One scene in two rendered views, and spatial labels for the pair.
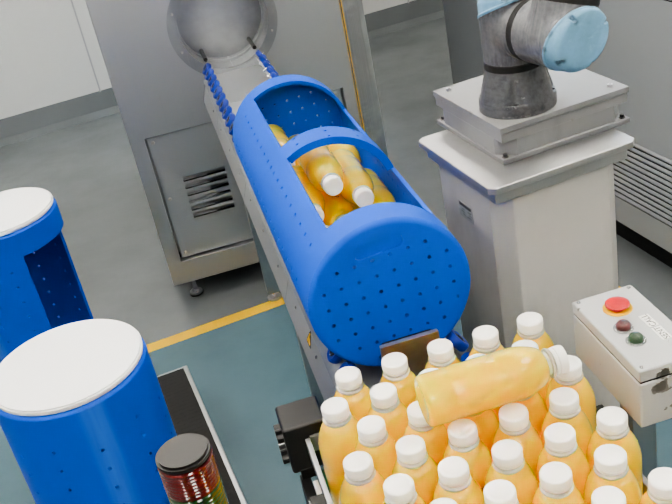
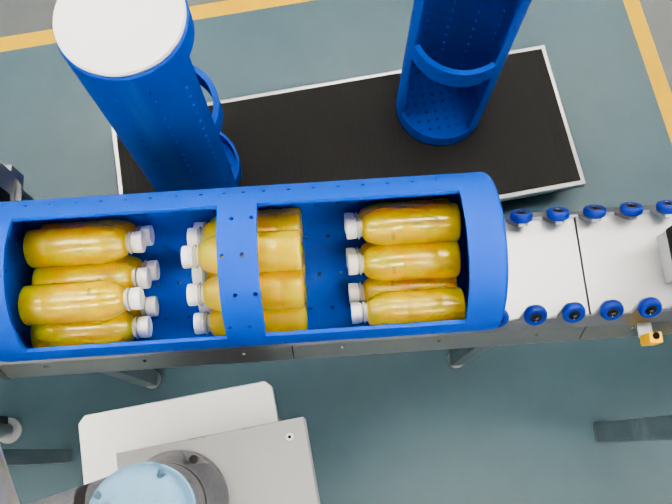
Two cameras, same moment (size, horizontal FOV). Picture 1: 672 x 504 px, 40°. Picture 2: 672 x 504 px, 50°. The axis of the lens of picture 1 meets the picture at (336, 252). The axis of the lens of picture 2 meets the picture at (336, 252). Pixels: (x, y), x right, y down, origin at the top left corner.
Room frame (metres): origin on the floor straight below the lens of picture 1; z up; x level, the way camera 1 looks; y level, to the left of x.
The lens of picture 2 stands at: (1.95, -0.32, 2.35)
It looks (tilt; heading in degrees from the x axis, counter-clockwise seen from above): 75 degrees down; 95
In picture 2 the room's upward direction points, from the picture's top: straight up
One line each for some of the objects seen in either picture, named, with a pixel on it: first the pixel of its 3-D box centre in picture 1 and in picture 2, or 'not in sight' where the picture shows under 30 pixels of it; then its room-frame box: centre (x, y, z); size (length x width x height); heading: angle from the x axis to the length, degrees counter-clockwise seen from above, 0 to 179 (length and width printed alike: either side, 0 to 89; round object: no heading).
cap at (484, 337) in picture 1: (485, 337); not in sight; (1.16, -0.19, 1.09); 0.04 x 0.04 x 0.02
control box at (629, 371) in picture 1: (635, 352); not in sight; (1.10, -0.40, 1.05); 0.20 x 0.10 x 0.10; 8
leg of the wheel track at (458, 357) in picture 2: not in sight; (473, 345); (2.31, 0.00, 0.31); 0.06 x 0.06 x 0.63; 8
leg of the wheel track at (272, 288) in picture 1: (257, 230); not in sight; (3.26, 0.28, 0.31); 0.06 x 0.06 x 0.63; 8
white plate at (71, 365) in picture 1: (66, 364); (119, 16); (1.43, 0.51, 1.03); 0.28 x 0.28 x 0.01
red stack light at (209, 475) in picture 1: (188, 470); not in sight; (0.83, 0.21, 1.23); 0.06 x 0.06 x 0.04
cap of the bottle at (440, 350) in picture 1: (440, 350); not in sight; (1.15, -0.12, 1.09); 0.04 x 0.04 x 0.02
